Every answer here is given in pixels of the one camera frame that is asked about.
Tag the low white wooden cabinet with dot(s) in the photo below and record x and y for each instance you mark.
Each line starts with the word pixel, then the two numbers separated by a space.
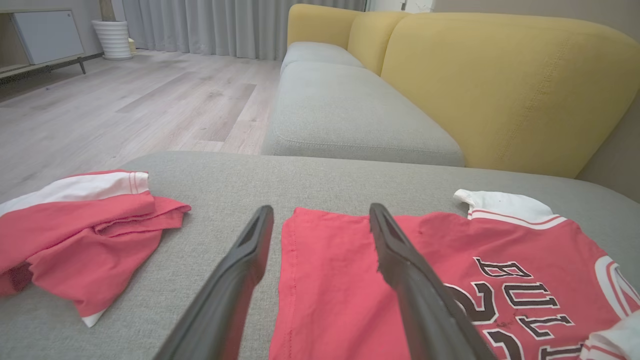
pixel 47 35

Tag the red shorts with white band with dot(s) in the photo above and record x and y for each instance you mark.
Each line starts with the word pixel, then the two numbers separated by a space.
pixel 85 240

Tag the grey pleated curtain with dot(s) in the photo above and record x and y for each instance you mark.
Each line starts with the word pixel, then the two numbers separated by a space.
pixel 225 25

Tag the brown plant trunk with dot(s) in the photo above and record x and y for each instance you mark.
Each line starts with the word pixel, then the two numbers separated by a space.
pixel 107 10

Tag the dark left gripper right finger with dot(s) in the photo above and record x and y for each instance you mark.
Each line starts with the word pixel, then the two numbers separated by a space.
pixel 425 310

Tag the small pale yellow object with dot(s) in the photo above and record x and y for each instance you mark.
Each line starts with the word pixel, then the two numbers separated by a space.
pixel 132 46

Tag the red Bulls basketball jersey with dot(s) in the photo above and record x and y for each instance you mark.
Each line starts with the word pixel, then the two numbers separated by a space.
pixel 340 280

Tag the grey sofa seat cushion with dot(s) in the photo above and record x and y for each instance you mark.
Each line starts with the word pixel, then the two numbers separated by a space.
pixel 315 52

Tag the large grey sofa ottoman cushion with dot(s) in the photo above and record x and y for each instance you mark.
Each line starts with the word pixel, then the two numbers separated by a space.
pixel 225 185

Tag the white ribbed planter pot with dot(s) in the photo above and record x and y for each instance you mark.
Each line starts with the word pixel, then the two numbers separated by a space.
pixel 112 40

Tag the grey sofa back cushion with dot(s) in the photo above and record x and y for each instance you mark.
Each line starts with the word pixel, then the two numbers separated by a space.
pixel 345 115

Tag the yellow sofa backrest cushion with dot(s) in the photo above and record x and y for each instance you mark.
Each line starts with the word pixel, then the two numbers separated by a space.
pixel 317 25
pixel 510 90
pixel 372 40

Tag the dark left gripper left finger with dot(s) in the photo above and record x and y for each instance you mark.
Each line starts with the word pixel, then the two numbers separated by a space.
pixel 235 290

